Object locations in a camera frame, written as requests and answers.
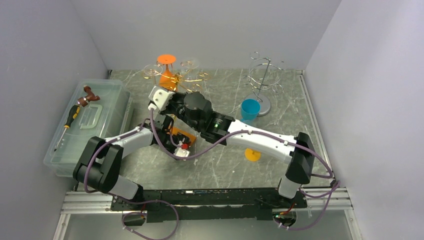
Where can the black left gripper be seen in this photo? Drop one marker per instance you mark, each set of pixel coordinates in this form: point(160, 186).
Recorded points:
point(171, 151)

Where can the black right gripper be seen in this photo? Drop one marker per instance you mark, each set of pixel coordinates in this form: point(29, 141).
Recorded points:
point(175, 97)

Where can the gold wire glass rack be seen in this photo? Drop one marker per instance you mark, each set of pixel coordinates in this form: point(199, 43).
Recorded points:
point(187, 87)

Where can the orange plastic goblet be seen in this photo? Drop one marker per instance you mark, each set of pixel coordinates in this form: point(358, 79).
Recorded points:
point(167, 79)

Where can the clear wine glass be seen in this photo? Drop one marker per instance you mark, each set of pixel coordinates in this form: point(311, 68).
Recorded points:
point(190, 64)

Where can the clear pink tinted glass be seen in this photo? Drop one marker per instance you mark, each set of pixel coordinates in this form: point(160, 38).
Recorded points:
point(153, 72)

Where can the clear plastic storage box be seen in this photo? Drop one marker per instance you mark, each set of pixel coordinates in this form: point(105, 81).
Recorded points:
point(108, 117)

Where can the yellow plastic goblet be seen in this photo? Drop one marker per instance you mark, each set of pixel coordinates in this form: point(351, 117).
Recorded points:
point(252, 155)

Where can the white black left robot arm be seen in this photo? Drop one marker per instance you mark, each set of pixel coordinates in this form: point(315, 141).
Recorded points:
point(98, 167)

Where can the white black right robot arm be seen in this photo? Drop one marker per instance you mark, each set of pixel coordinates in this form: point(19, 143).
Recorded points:
point(217, 128)

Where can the blue plastic goblet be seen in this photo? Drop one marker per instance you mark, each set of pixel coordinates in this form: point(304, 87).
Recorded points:
point(249, 110)

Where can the brown bronze faucet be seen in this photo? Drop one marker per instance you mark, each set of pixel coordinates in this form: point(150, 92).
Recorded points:
point(90, 97)

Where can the black yellow screwdriver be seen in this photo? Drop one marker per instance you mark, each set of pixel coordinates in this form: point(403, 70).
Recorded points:
point(72, 114)

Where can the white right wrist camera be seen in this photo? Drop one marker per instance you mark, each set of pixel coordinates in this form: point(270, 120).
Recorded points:
point(159, 98)

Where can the chrome wire glass rack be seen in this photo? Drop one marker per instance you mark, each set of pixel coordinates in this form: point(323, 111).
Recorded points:
point(263, 76)

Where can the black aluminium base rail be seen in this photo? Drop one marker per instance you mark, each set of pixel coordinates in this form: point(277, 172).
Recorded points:
point(262, 204)

